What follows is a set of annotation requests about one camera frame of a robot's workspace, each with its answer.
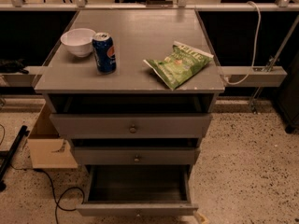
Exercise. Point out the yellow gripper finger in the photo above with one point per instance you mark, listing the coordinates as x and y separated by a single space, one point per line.
201 219

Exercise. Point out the grey bottom drawer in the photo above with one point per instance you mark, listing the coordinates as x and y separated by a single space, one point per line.
145 190

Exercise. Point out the grey drawer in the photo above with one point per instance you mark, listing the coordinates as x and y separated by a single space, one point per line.
145 190
135 155
130 126

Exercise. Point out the grey middle drawer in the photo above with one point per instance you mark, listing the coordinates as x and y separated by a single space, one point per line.
135 155

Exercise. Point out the grey drawer cabinet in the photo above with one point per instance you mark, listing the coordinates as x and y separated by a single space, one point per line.
128 117

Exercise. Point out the grey top drawer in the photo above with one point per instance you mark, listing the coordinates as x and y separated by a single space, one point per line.
130 126

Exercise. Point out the green chip bag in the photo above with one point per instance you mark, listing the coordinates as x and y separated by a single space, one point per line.
182 64

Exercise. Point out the cardboard box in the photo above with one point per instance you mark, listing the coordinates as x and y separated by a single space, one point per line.
47 149

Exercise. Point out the blue pepsi can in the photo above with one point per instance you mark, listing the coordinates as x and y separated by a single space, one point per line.
104 53

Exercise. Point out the black stand leg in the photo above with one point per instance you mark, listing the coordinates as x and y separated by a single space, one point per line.
6 156

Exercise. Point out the white bowl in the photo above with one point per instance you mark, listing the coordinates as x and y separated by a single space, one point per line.
78 41

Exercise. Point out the grey metal rail frame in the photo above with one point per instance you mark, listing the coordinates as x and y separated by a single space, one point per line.
149 6

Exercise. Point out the black object on rail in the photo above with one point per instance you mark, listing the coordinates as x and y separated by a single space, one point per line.
12 66

